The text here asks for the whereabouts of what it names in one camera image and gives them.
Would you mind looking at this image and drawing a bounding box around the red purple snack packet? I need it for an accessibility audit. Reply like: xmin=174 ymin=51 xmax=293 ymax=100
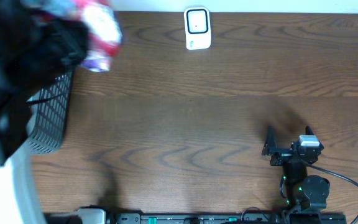
xmin=22 ymin=0 xmax=123 ymax=72

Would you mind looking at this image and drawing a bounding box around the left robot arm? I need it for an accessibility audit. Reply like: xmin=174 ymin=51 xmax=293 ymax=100
xmin=0 ymin=1 xmax=108 ymax=223

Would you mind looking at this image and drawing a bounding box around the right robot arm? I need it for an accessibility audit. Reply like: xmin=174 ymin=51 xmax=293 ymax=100
xmin=262 ymin=126 xmax=330 ymax=223

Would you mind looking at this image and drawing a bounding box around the white barcode scanner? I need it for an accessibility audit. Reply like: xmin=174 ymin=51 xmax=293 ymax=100
xmin=183 ymin=6 xmax=212 ymax=50

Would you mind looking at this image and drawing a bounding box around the grey plastic shopping basket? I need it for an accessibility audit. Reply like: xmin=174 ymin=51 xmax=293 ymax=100
xmin=24 ymin=68 xmax=74 ymax=154

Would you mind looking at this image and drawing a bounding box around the right black cable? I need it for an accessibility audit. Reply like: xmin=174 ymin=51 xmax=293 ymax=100
xmin=293 ymin=149 xmax=358 ymax=224

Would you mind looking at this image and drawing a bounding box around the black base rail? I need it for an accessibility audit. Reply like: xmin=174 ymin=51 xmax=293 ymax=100
xmin=106 ymin=212 xmax=347 ymax=224

